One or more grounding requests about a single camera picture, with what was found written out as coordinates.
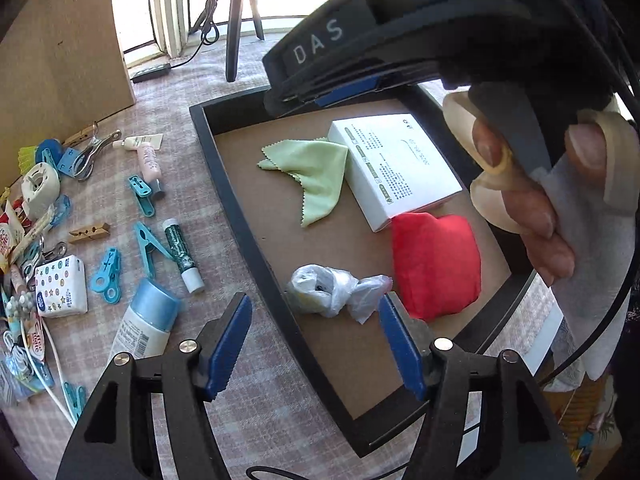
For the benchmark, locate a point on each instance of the white window frame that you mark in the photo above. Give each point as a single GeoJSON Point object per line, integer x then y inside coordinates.
{"type": "Point", "coordinates": [170, 5]}

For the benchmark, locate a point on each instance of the black power adapter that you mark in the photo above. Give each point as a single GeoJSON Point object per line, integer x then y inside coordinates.
{"type": "Point", "coordinates": [150, 72]}

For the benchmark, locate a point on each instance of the person's right hand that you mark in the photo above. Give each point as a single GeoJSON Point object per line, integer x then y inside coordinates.
{"type": "Point", "coordinates": [530, 210]}

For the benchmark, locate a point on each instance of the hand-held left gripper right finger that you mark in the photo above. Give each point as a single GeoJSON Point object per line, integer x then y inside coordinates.
{"type": "Point", "coordinates": [400, 350]}

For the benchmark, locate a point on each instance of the wooden board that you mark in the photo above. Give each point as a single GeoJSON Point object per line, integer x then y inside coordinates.
{"type": "Point", "coordinates": [60, 60]}

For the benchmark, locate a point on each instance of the coffee creamer packet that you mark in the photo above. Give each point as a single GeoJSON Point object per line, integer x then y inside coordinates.
{"type": "Point", "coordinates": [36, 347]}
{"type": "Point", "coordinates": [10, 242]}

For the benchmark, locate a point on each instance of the white tape roll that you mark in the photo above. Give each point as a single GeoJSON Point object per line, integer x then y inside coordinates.
{"type": "Point", "coordinates": [40, 190]}

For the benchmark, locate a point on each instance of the metal spring clip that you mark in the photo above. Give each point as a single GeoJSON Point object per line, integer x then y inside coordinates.
{"type": "Point", "coordinates": [54, 250]}
{"type": "Point", "coordinates": [92, 155]}

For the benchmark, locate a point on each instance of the bundle of cotton swabs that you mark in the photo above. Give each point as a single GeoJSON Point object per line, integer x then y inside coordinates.
{"type": "Point", "coordinates": [17, 310]}

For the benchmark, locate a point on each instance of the small white tube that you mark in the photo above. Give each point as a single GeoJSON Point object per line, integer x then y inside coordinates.
{"type": "Point", "coordinates": [132, 142]}

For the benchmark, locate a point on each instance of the black tripod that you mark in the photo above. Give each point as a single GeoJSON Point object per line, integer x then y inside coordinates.
{"type": "Point", "coordinates": [232, 35]}

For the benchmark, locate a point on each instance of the green lip balm stick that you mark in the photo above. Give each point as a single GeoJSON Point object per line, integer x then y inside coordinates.
{"type": "Point", "coordinates": [181, 252]}

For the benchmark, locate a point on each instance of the red cloth pouch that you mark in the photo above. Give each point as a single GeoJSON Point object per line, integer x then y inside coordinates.
{"type": "Point", "coordinates": [435, 265]}

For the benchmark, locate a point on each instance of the wooden clothespin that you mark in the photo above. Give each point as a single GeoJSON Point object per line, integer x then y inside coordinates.
{"type": "Point", "coordinates": [82, 135]}
{"type": "Point", "coordinates": [90, 233]}
{"type": "Point", "coordinates": [32, 232]}

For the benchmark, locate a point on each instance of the pink checked tablecloth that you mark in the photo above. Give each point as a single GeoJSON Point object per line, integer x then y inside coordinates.
{"type": "Point", "coordinates": [240, 435]}

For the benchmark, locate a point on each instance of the green microfibre cloth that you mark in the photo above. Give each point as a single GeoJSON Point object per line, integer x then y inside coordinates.
{"type": "Point", "coordinates": [315, 170]}

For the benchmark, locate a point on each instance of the white bottle with blue cap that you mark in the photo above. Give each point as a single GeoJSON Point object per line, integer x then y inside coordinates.
{"type": "Point", "coordinates": [145, 325]}

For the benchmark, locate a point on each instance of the teal plastic clothespin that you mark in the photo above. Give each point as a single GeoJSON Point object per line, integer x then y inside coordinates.
{"type": "Point", "coordinates": [106, 275]}
{"type": "Point", "coordinates": [141, 195]}
{"type": "Point", "coordinates": [31, 255]}
{"type": "Point", "coordinates": [75, 400]}
{"type": "Point", "coordinates": [150, 245]}

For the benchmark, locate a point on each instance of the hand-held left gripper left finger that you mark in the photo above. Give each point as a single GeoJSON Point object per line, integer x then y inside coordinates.
{"type": "Point", "coordinates": [230, 345]}

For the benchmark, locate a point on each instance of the yellow-green plastic comb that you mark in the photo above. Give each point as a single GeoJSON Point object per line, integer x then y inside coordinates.
{"type": "Point", "coordinates": [28, 160]}

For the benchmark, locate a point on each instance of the floral printed cloth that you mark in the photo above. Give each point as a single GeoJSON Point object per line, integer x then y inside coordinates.
{"type": "Point", "coordinates": [585, 420]}

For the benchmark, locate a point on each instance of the white tissue packet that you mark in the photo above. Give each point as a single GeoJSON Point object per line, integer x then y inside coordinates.
{"type": "Point", "coordinates": [61, 287]}

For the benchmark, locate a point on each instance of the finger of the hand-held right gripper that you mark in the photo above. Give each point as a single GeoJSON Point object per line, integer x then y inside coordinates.
{"type": "Point", "coordinates": [350, 89]}
{"type": "Point", "coordinates": [400, 60]}

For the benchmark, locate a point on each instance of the white flat box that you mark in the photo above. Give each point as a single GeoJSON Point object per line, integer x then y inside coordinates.
{"type": "Point", "coordinates": [400, 170]}

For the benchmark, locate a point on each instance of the pink tube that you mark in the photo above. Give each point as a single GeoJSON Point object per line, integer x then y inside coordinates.
{"type": "Point", "coordinates": [150, 165]}

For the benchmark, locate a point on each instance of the crumpled clear plastic bag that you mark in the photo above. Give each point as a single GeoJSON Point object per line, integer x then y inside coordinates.
{"type": "Point", "coordinates": [320, 290]}

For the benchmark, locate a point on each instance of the black tray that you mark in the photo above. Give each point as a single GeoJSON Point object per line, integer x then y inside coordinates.
{"type": "Point", "coordinates": [320, 360]}

